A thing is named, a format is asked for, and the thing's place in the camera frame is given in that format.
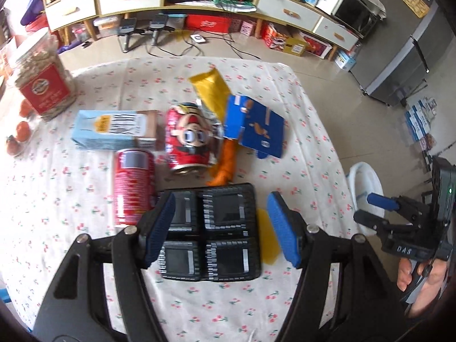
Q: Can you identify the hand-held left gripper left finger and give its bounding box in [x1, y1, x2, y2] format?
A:
[32, 190, 178, 342]

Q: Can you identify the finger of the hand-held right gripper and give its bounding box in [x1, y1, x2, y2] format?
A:
[367, 192, 433, 223]
[353, 209, 392, 237]

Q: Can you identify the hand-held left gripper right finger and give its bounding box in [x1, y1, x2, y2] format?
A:
[266, 191, 422, 342]

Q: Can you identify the white plastic bucket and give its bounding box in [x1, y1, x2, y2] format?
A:
[347, 162, 385, 229]

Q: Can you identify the red white drink can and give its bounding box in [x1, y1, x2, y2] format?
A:
[112, 148, 157, 228]

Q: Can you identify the black plastic compartment tray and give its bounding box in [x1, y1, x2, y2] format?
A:
[157, 183, 264, 281]

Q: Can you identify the orange plastic wrapper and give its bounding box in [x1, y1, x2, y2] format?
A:
[208, 138, 237, 186]

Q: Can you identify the red cartoon drink can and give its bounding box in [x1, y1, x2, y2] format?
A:
[164, 101, 219, 176]

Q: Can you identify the blue cardboard box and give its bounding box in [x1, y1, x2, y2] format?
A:
[223, 94, 286, 159]

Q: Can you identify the light blue drink carton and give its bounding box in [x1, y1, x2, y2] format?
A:
[71, 110, 161, 151]

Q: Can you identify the yellow snack wrapper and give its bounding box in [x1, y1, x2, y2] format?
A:
[188, 68, 230, 123]

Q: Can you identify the person's right hand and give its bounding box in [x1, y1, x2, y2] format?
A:
[396, 258, 451, 319]

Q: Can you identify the stack of blue white boxes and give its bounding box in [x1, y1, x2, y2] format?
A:
[404, 96, 439, 150]

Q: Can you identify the cherry print tablecloth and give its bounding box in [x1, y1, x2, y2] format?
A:
[0, 56, 351, 342]

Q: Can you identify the grey refrigerator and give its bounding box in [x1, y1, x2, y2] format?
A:
[351, 0, 456, 105]

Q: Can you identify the blue white box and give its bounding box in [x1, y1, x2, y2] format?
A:
[335, 50, 357, 70]

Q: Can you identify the clear jar with red label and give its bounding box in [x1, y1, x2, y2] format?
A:
[9, 30, 77, 122]

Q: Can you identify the black microwave oven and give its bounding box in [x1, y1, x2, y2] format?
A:
[331, 0, 380, 38]

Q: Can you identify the colourful printed cardboard box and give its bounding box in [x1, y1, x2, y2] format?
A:
[262, 23, 309, 56]

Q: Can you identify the yellow paper note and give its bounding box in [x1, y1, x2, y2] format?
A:
[404, 0, 430, 18]

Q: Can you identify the pink patterned box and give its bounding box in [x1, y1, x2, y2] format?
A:
[231, 18, 257, 36]

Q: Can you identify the red flat box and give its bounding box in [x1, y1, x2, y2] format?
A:
[185, 14, 232, 32]

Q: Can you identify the green white plastic bag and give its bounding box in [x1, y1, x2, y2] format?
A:
[214, 0, 257, 11]

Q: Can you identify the purple plastic container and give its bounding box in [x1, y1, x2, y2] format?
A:
[19, 0, 43, 25]

